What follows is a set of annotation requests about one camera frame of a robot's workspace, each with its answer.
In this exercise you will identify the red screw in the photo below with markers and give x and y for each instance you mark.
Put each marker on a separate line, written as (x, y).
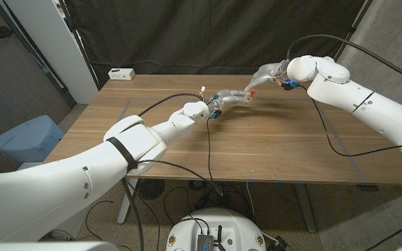
(252, 92)

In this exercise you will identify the white power strip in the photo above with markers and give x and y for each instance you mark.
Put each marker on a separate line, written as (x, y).
(121, 74)

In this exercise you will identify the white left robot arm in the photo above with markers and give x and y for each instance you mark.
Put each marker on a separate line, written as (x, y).
(124, 157)

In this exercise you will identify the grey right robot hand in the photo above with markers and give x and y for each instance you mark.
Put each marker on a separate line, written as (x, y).
(267, 75)

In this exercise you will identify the large wooden panel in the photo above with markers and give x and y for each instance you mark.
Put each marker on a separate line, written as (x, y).
(284, 100)

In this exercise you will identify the grey table leg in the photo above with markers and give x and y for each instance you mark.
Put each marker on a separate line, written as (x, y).
(305, 209)

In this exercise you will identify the black backdrop curtain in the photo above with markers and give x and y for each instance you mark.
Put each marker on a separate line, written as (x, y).
(215, 35)

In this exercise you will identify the blue plastic bin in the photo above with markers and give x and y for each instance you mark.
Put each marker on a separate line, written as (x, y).
(26, 139)

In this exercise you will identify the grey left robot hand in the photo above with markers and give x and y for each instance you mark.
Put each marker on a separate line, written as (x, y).
(227, 98)

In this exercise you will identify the white table leg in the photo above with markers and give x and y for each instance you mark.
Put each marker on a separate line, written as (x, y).
(126, 205)

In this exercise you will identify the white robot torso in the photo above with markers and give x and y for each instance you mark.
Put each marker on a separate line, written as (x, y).
(218, 219)

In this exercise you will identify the grey electronics box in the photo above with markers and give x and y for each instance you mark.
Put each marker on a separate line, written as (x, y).
(204, 243)

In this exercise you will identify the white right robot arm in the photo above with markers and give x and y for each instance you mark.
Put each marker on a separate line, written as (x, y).
(358, 94)

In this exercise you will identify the black backdrop stand pole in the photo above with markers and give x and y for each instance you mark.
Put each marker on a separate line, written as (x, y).
(349, 35)
(79, 42)

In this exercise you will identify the round black fan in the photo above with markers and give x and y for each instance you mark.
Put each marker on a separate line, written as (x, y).
(151, 189)

